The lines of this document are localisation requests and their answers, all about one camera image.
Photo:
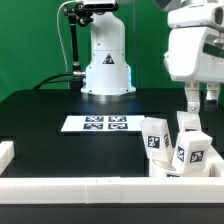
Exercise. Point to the white fence rail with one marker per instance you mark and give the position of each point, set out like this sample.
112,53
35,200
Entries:
217,169
6,154
111,190

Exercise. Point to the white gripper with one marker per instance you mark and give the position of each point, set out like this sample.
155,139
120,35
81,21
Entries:
197,54

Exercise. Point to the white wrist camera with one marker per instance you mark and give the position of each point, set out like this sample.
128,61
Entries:
198,15

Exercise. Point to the white front fence rail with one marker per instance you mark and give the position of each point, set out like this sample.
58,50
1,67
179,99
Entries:
111,190

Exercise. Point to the white marker base plate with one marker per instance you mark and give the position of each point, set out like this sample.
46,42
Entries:
102,123

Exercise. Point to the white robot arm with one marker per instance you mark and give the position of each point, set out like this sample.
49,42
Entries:
108,74

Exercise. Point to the white left fence rail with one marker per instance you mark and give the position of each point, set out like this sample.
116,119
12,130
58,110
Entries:
6,154

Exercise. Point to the white round stool seat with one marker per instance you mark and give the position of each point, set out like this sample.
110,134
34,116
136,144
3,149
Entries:
160,170

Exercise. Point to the white right fence rail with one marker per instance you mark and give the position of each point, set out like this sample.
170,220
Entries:
217,169

